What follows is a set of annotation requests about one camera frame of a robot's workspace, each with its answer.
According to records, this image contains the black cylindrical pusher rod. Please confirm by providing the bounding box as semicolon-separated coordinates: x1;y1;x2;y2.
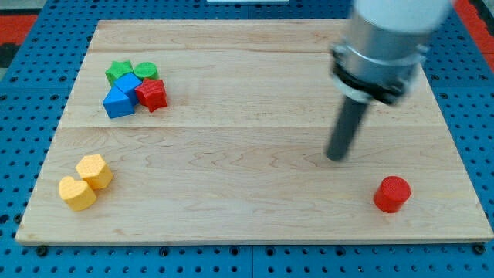
325;97;370;161

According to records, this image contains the red star block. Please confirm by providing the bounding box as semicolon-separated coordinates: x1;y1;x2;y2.
135;78;167;113

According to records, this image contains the blue cube block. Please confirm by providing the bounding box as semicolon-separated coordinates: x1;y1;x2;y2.
114;73;142;106

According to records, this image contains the wooden board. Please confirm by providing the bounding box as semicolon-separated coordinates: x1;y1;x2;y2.
15;20;493;246

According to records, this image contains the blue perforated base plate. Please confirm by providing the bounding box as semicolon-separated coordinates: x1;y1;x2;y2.
1;0;493;277

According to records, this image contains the red cylinder block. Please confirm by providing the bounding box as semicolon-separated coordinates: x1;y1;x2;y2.
374;176;411;213

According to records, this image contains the green cylinder block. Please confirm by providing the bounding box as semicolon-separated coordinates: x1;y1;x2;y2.
134;62;159;80

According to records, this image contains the yellow heart block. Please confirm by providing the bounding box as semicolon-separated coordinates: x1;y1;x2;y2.
58;176;97;212

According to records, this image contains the green star block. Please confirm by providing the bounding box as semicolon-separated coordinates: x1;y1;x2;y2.
105;60;134;87

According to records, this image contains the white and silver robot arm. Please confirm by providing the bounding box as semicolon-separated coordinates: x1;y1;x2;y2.
332;0;453;104

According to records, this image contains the blue triangular block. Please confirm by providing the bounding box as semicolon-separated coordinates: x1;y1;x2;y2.
103;87;134;119

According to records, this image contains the yellow hexagon block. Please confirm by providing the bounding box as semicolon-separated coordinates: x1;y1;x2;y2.
76;154;113;190

